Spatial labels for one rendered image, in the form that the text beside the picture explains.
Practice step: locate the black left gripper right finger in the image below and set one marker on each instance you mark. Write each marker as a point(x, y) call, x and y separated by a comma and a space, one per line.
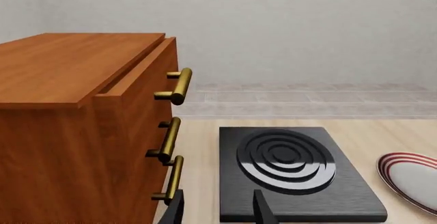
point(263, 212)

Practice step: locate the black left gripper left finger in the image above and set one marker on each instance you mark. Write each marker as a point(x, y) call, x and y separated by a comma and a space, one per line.
point(175, 212)

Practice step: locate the flat black stove plate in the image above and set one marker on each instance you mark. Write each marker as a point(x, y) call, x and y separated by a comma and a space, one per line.
point(290, 170)

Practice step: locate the white plate with red rings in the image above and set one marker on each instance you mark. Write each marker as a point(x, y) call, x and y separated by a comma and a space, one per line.
point(414, 180)

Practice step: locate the wooden drawer slightly open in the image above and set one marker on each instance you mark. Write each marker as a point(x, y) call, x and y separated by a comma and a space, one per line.
point(136, 85)

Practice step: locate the wooden cabinet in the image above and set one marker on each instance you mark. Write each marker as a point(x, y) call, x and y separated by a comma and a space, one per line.
point(58, 121)

